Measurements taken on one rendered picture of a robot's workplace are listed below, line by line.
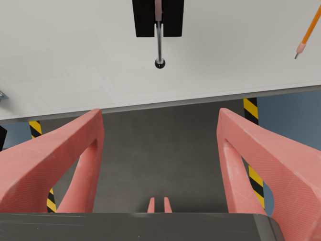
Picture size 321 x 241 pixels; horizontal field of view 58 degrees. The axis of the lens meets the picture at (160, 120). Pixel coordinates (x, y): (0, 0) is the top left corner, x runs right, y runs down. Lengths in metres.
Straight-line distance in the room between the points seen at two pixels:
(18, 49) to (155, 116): 1.04
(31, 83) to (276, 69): 0.39
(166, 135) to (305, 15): 1.10
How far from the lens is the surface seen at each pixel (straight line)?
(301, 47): 0.29
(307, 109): 1.48
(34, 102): 0.57
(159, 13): 0.26
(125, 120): 1.46
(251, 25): 0.41
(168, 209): 0.27
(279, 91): 0.54
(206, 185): 1.50
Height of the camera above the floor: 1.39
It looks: 77 degrees down
